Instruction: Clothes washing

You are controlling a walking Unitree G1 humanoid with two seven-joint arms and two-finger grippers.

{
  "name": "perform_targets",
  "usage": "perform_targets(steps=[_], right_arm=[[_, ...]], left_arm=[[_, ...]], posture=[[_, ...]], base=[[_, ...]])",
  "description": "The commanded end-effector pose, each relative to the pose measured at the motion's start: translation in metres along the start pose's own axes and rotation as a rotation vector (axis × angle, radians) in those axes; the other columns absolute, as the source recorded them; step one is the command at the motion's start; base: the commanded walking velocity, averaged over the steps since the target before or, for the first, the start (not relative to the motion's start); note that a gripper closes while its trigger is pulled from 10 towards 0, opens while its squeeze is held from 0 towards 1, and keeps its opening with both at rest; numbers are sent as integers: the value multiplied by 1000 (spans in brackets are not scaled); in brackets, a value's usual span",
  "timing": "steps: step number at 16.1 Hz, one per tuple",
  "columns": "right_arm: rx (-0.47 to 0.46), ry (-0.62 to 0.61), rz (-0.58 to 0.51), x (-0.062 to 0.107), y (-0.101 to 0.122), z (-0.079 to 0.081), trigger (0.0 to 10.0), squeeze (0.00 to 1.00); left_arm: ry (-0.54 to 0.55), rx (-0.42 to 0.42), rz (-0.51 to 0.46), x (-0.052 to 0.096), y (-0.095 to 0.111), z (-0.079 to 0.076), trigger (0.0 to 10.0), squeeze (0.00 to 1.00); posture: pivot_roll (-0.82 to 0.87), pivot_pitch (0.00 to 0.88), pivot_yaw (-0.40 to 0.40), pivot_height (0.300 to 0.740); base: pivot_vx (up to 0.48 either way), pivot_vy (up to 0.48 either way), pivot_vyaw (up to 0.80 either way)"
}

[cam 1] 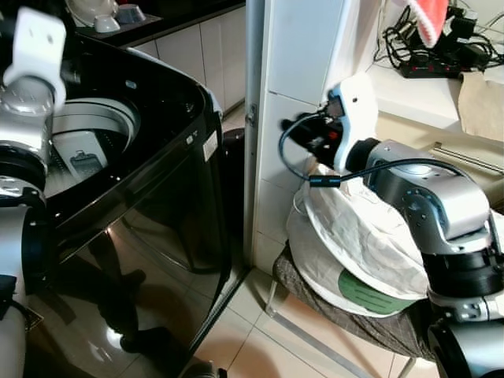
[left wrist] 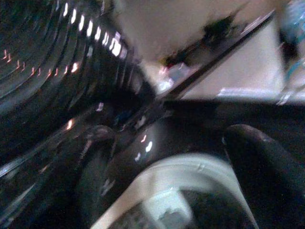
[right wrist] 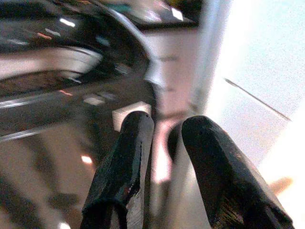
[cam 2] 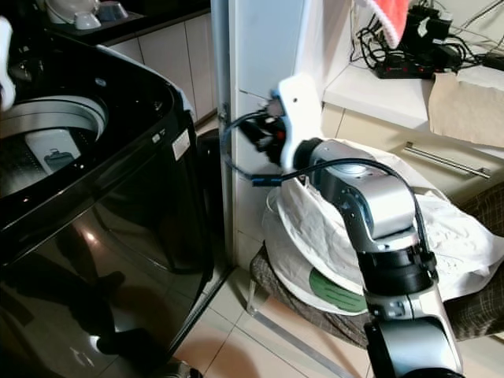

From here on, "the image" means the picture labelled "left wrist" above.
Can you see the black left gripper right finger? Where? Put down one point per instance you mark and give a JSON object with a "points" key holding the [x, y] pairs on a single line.
{"points": [[267, 171]]}

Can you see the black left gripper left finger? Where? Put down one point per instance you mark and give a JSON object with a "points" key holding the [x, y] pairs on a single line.
{"points": [[90, 167]]}

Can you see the blue translucent plastic container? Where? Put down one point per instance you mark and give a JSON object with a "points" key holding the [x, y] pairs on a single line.
{"points": [[294, 28]]}

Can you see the black glass washer door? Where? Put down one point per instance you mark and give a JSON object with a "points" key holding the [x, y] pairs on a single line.
{"points": [[47, 40]]}

